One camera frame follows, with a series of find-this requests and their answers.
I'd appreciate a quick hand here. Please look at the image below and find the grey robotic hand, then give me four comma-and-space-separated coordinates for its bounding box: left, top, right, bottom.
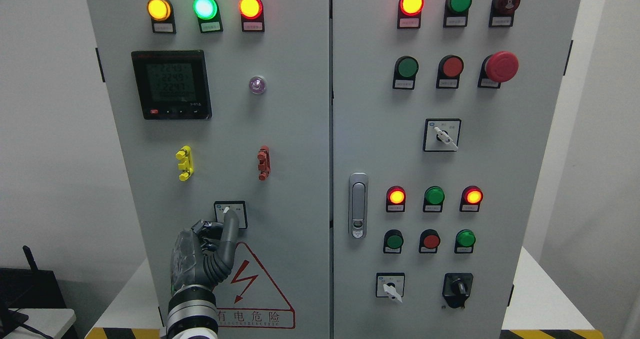
171, 207, 240, 294

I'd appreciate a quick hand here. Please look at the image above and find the white rotary selector switch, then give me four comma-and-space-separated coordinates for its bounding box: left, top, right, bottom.
213, 200, 249, 230
423, 118, 462, 152
375, 271, 406, 304

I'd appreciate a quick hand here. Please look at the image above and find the green lit indicator light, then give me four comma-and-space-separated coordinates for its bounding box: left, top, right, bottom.
192, 0, 224, 33

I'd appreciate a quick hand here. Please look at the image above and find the yellow indicator light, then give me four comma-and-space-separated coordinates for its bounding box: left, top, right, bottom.
146, 0, 176, 34

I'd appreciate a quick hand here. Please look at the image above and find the red electric hazard warning sticker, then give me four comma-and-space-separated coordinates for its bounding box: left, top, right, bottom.
214, 242, 296, 330

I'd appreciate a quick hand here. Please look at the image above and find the yellow plastic terminal clip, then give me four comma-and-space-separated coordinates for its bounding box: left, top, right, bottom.
174, 145, 195, 182

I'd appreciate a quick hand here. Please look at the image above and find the red plastic terminal clip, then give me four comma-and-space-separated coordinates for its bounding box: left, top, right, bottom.
257, 145, 271, 181

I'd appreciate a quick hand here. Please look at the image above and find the white side table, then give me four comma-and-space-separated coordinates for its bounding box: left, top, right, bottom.
18, 308, 76, 339

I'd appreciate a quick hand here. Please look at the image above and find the grey left cabinet door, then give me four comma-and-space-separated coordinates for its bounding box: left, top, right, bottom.
86, 0, 330, 339

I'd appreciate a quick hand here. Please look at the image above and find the grey cabinet door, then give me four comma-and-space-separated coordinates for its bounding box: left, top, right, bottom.
86, 0, 330, 339
332, 0, 581, 339

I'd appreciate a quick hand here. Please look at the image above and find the black digital power meter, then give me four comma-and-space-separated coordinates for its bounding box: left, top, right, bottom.
131, 49, 212, 120

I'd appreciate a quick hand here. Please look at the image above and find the small clear purple lamp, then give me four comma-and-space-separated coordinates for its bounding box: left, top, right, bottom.
248, 75, 266, 95

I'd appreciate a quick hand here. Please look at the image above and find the black router with antenna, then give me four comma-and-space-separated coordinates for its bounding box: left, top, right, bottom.
0, 245, 67, 309

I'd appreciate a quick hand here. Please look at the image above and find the green push button lower left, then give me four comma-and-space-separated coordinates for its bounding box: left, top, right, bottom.
382, 229, 404, 254

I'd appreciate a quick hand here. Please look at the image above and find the green push button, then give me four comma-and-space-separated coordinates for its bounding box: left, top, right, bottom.
382, 229, 404, 254
392, 55, 419, 90
454, 229, 477, 254

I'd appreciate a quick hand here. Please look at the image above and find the red lit indicator middle left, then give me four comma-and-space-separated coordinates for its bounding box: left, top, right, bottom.
385, 185, 406, 213

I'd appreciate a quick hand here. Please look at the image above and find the red push button lower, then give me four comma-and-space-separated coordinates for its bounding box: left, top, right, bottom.
418, 229, 441, 254

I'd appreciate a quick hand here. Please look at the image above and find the red push button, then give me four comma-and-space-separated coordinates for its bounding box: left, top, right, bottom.
418, 229, 441, 254
435, 55, 464, 89

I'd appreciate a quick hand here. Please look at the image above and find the green indicator light middle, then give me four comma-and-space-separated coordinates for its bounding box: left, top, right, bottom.
422, 186, 446, 213

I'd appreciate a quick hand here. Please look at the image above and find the red lit indicator light left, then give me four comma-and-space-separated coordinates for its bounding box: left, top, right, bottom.
238, 0, 265, 32

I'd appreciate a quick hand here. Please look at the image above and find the green push button lower right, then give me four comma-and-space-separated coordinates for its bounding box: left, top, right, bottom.
454, 229, 477, 254

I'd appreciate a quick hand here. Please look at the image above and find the red lit indicator middle right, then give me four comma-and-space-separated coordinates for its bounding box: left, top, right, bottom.
459, 185, 483, 213

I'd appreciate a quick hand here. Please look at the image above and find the green push button upper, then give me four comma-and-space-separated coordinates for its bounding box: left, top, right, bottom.
392, 55, 419, 90

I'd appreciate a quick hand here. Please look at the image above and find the grey right cabinet door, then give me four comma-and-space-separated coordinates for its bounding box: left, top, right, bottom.
332, 0, 581, 339

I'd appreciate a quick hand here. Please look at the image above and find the red push button upper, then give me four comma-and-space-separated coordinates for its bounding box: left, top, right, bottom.
435, 55, 464, 89

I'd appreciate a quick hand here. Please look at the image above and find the red lit indicator top right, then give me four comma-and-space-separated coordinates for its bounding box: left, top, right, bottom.
397, 0, 425, 30

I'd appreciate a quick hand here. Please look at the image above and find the white platform base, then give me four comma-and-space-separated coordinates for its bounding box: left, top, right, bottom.
86, 248, 603, 339

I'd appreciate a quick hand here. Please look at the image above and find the red emergency stop mushroom button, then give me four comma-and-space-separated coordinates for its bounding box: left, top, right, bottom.
477, 50, 519, 89

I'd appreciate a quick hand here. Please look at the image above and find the green indicator light top right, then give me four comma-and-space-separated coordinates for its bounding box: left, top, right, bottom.
443, 0, 473, 28

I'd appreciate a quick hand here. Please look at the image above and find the dark red buzzer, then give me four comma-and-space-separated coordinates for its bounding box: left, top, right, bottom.
488, 0, 521, 28

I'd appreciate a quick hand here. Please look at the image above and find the silver cabinet door handle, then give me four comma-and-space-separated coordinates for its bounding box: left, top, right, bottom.
347, 172, 369, 239

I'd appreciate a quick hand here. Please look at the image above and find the black rotary knob switch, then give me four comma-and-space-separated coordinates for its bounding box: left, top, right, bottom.
442, 272, 474, 309

